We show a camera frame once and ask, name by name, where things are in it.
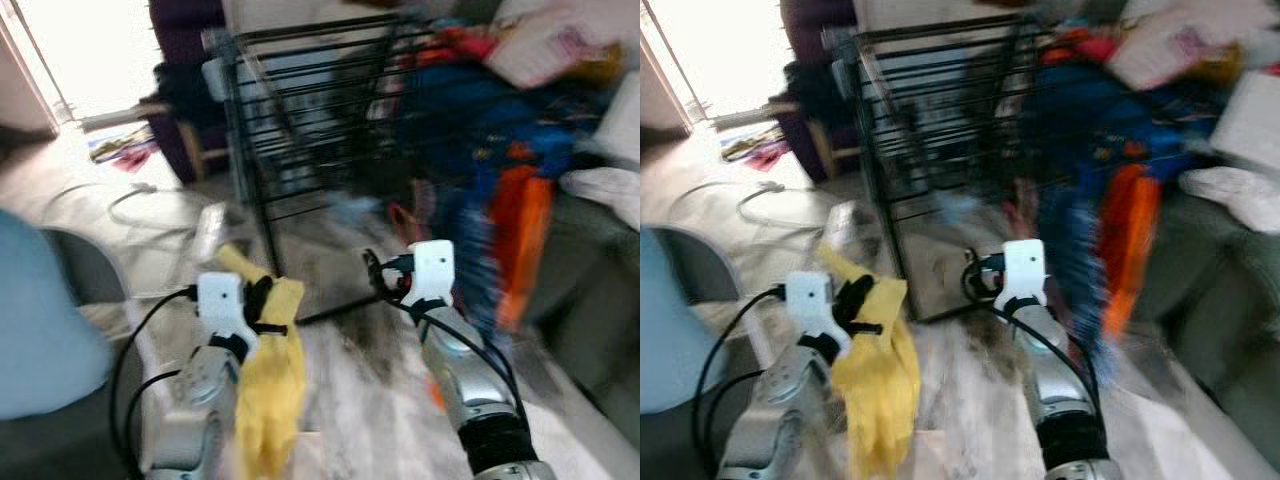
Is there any yellow shirt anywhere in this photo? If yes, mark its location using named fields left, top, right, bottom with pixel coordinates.
left=215, top=245, right=309, bottom=480
left=818, top=245, right=923, bottom=480

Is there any blue plaid garment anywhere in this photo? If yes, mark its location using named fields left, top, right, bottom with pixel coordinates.
left=1058, top=185, right=1111, bottom=371
left=440, top=185, right=501, bottom=341

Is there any orange garment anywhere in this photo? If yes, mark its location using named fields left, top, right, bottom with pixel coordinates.
left=1095, top=165, right=1166, bottom=338
left=490, top=165, right=556, bottom=333

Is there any black metal drying rack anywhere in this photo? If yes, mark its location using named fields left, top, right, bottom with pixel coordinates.
left=845, top=15, right=1221, bottom=326
left=205, top=15, right=601, bottom=328

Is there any grey folding chair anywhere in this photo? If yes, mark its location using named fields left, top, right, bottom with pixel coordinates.
left=640, top=225, right=746, bottom=480
left=0, top=225, right=136, bottom=480

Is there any blue chair cushion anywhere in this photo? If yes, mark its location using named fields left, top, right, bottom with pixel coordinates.
left=640, top=225, right=728, bottom=416
left=0, top=208, right=113, bottom=421

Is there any colourful cloth pile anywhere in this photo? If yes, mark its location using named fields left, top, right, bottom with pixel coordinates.
left=88, top=135, right=161, bottom=173
left=722, top=130, right=791, bottom=171

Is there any dark blue storage box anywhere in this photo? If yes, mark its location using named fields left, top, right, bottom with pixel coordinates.
left=1020, top=60, right=1201, bottom=191
left=400, top=60, right=581, bottom=191

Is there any green sofa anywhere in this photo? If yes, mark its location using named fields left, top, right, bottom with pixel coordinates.
left=1130, top=190, right=1280, bottom=446
left=520, top=190, right=641, bottom=446

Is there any purple armchair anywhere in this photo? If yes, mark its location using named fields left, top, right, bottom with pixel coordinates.
left=150, top=0, right=238, bottom=186
left=780, top=0, right=869, bottom=186

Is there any white crumpled cloth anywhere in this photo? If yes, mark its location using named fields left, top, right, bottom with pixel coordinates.
left=560, top=165, right=641, bottom=228
left=1180, top=165, right=1280, bottom=236

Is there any pink printed bag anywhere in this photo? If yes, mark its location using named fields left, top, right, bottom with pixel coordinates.
left=1105, top=10, right=1226, bottom=91
left=485, top=15, right=603, bottom=91

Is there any white printer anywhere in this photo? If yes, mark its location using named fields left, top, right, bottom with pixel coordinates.
left=1210, top=70, right=1280, bottom=173
left=598, top=70, right=641, bottom=166

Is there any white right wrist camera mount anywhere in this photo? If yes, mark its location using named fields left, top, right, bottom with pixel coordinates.
left=408, top=240, right=458, bottom=309
left=1000, top=238, right=1048, bottom=309

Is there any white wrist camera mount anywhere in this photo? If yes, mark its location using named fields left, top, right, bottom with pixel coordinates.
left=1000, top=238, right=1048, bottom=309
left=195, top=272, right=259, bottom=346
left=785, top=272, right=851, bottom=346
left=408, top=240, right=458, bottom=309

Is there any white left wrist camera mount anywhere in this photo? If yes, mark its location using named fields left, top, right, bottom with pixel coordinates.
left=785, top=272, right=851, bottom=346
left=195, top=272, right=259, bottom=346

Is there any white wire bouncer frame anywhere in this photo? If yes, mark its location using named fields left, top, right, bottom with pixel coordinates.
left=735, top=180, right=866, bottom=261
left=50, top=180, right=236, bottom=263

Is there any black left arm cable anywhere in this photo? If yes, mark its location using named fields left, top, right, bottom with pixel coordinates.
left=106, top=286, right=201, bottom=476
left=695, top=286, right=791, bottom=476

